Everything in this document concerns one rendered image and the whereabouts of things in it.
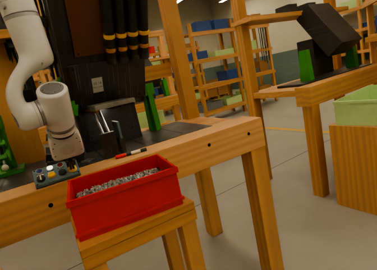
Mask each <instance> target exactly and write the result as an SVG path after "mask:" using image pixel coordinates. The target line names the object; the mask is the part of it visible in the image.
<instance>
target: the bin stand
mask: <svg viewBox="0 0 377 270"><path fill-rule="evenodd" d="M181 195H182V194H181ZM183 196H184V195H183ZM184 197H185V199H183V204H181V205H179V206H176V207H174V208H171V209H168V210H165V211H163V212H160V213H157V214H155V215H152V216H150V217H147V218H144V219H141V220H139V221H136V222H134V223H130V224H129V225H125V226H123V227H120V228H117V229H115V230H112V231H109V232H107V233H104V234H101V235H99V236H96V237H93V238H91V239H88V240H85V241H83V242H80V240H79V238H78V239H76V242H77V246H78V249H79V252H80V255H81V259H82V262H83V265H84V268H85V270H109V269H108V266H107V261H109V260H111V259H114V258H116V257H118V256H120V255H122V254H124V253H126V252H128V251H130V250H132V249H135V248H137V247H139V246H141V245H143V244H146V243H147V242H150V241H152V240H154V239H156V238H158V237H160V236H162V240H163V245H164V250H165V254H166V257H167V261H168V265H169V270H185V265H186V269H187V270H206V266H205V262H204V257H203V251H202V248H201V244H200V238H199V233H198V230H197V225H196V219H197V215H196V209H195V205H194V202H193V201H192V200H191V199H189V198H187V197H186V196H184ZM70 220H71V223H72V227H73V231H74V234H75V236H76V227H75V224H74V221H73V218H72V216H70ZM176 229H177V231H178V235H179V238H180V243H181V248H182V252H183V257H184V260H185V265H184V262H183V257H182V253H181V248H180V244H179V240H178V236H177V231H176Z"/></svg>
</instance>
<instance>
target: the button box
mask: <svg viewBox="0 0 377 270"><path fill-rule="evenodd" d="M75 162H76V165H75V166H76V167H77V169H76V171H74V172H70V171H68V167H67V165H66V163H65V161H64V162H59V163H63V165H62V166H61V167H58V166H57V164H58V163H57V164H53V165H50V166H53V168H52V169H51V170H48V169H47V167H43V168H39V169H42V172H41V173H36V170H33V171H32V173H33V178H34V182H35V187H36V189H41V188H43V187H46V186H49V185H53V184H56V183H58V182H61V181H64V180H68V179H71V178H74V177H77V176H80V175H81V172H80V169H79V166H78V164H77V161H76V160H75ZM62 168H64V169H65V170H66V173H65V174H64V175H60V174H59V173H58V171H59V170H60V169H62ZM37 170H38V169H37ZM50 172H54V173H55V174H56V175H55V177H54V178H49V177H48V174H49V173H50ZM39 175H44V176H45V180H44V181H42V182H38V181H37V179H36V178H37V177H38V176H39Z"/></svg>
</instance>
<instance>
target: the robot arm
mask: <svg viewBox="0 0 377 270"><path fill-rule="evenodd" d="M0 12H1V15H2V17H3V20H4V23H5V24H6V27H7V30H8V32H9V34H10V37H11V39H12V42H13V44H14V46H15V49H16V52H17V54H18V57H19V61H18V63H17V66H16V67H15V69H14V70H13V72H12V74H11V76H10V78H9V79H8V82H7V85H6V101H7V104H8V107H9V109H10V112H11V114H12V117H13V119H14V121H15V123H16V125H17V127H18V128H19V129H20V130H22V131H29V130H33V129H36V128H39V127H42V126H46V128H47V130H46V133H47V134H48V143H49V148H50V152H51V155H52V160H53V161H65V163H66V165H67V167H70V170H71V169H75V166H74V165H76V162H75V160H76V157H77V156H78V155H80V154H82V153H83V152H84V151H85V150H84V146H83V143H82V139H81V136H80V133H79V131H78V129H77V127H76V124H75V119H74V115H73V110H72V105H71V100H70V95H69V91H68V87H67V86H66V85H65V84H64V83H60V82H56V81H53V82H48V83H44V84H42V85H41V86H39V87H38V88H37V90H36V96H37V100H35V101H32V102H26V101H25V98H24V95H23V88H24V85H25V83H26V81H27V80H28V78H29V77H30V76H32V75H33V74H35V73H37V72H38V71H40V70H42V69H44V68H46V67H48V66H50V65H51V64H52V63H53V61H54V56H53V52H52V49H51V47H50V44H49V41H48V38H47V35H46V33H45V30H44V27H43V24H42V21H41V19H40V16H39V13H38V10H37V8H36V5H35V2H34V0H0Z"/></svg>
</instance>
